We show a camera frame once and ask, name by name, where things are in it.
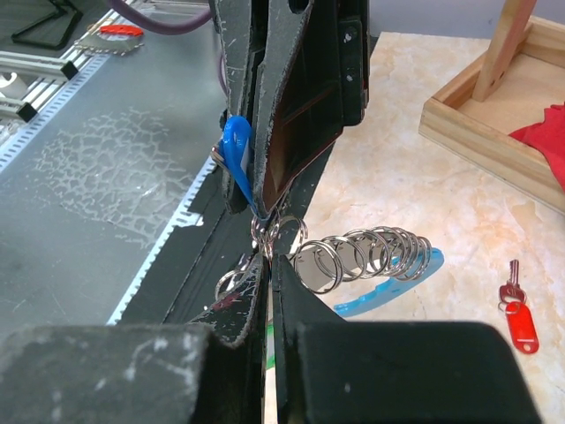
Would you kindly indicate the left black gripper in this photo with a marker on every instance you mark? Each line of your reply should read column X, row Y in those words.
column 280, row 67

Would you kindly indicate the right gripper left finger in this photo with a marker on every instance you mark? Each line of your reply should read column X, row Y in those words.
column 209, row 370

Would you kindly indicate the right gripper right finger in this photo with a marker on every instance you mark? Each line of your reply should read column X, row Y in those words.
column 329, row 370

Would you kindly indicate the blue key tag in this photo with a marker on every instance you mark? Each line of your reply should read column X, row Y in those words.
column 243, row 173

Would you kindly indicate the bunch of keys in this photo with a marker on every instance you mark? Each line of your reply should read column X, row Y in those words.
column 361, row 274

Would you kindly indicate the spare keyring bunch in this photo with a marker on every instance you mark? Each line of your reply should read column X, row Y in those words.
column 96, row 42

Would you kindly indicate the spare red key tag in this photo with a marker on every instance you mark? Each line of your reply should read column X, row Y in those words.
column 122, row 29

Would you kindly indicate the black folding stand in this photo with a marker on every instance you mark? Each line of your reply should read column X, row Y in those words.
column 62, row 9

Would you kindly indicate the wooden clothes rack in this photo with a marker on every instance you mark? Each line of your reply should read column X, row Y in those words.
column 506, row 88

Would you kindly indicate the red tank top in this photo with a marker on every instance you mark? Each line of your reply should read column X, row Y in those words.
column 548, row 138

